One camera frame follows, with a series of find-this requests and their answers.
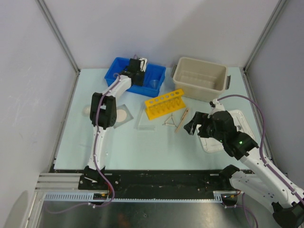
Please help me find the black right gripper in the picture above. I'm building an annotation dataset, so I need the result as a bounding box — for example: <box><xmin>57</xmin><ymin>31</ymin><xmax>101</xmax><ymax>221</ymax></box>
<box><xmin>184</xmin><ymin>112</ymin><xmax>225</xmax><ymax>143</ymax></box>

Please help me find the clear glass funnel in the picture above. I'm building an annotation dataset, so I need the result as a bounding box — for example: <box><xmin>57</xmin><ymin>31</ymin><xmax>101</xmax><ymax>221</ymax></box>
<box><xmin>149</xmin><ymin>79</ymin><xmax>159</xmax><ymax>89</ymax></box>

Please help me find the clear glass test tube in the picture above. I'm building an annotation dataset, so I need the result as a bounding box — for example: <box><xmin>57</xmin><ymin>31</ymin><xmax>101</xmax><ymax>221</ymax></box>
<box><xmin>134</xmin><ymin>104</ymin><xmax>145</xmax><ymax>130</ymax></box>

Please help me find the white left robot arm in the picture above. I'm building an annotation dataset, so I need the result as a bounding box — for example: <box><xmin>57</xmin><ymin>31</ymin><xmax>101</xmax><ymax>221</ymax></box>
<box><xmin>81</xmin><ymin>58</ymin><xmax>147</xmax><ymax>190</ymax></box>

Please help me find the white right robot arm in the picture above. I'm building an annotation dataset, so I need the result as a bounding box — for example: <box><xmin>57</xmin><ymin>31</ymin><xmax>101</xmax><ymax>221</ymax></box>
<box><xmin>184</xmin><ymin>111</ymin><xmax>304</xmax><ymax>228</ymax></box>

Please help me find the wooden test tube holder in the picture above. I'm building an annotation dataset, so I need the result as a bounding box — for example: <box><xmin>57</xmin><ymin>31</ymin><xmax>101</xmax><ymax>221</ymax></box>
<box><xmin>175</xmin><ymin>108</ymin><xmax>190</xmax><ymax>133</ymax></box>

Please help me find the blue plastic divided bin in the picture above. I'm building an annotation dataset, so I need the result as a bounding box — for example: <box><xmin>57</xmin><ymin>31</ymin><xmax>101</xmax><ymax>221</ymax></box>
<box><xmin>104</xmin><ymin>57</ymin><xmax>166</xmax><ymax>97</ymax></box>

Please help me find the clay pipe triangle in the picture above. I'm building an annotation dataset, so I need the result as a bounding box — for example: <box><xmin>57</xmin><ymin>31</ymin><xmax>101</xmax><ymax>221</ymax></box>
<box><xmin>162</xmin><ymin>114</ymin><xmax>176</xmax><ymax>127</ymax></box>

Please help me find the yellow test tube rack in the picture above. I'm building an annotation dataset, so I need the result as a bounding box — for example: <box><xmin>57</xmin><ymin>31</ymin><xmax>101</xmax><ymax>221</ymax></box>
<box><xmin>144</xmin><ymin>89</ymin><xmax>186</xmax><ymax>121</ymax></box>

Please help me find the beige plastic storage box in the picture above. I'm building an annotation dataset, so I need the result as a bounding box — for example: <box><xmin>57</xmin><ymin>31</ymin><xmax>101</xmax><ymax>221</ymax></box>
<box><xmin>172</xmin><ymin>57</ymin><xmax>231</xmax><ymax>102</ymax></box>

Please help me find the white porcelain evaporating dish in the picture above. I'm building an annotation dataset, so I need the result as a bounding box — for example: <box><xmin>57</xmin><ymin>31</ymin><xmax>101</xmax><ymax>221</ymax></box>
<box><xmin>82</xmin><ymin>105</ymin><xmax>91</xmax><ymax>116</ymax></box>

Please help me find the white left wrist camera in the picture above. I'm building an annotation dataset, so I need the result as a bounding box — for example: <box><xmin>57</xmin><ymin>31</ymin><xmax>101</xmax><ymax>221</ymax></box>
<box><xmin>138</xmin><ymin>58</ymin><xmax>147</xmax><ymax>72</ymax></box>

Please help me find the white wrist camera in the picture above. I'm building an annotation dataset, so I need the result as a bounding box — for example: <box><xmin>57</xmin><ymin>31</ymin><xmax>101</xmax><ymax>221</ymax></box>
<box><xmin>138</xmin><ymin>58</ymin><xmax>147</xmax><ymax>72</ymax></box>
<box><xmin>209</xmin><ymin>99</ymin><xmax>223</xmax><ymax>112</ymax></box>

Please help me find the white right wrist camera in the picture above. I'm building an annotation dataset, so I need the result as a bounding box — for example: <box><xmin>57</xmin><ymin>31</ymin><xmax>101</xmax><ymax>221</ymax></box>
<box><xmin>209</xmin><ymin>99</ymin><xmax>223</xmax><ymax>112</ymax></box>

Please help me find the wire gauze with ceramic centre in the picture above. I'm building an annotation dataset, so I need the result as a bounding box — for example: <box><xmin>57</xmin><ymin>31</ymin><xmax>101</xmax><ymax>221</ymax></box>
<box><xmin>114</xmin><ymin>104</ymin><xmax>133</xmax><ymax>128</ymax></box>

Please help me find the slotted cable duct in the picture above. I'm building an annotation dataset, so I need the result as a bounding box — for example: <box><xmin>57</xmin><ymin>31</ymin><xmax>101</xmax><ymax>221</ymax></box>
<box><xmin>44</xmin><ymin>191</ymin><xmax>236</xmax><ymax>203</ymax></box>

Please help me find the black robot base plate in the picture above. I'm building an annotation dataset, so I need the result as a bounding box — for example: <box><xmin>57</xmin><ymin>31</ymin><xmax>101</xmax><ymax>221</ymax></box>
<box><xmin>48</xmin><ymin>169</ymin><xmax>256</xmax><ymax>200</ymax></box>

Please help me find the aluminium frame rail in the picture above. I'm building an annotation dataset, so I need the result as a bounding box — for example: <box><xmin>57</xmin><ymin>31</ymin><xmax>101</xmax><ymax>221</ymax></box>
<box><xmin>35</xmin><ymin>173</ymin><xmax>81</xmax><ymax>191</ymax></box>

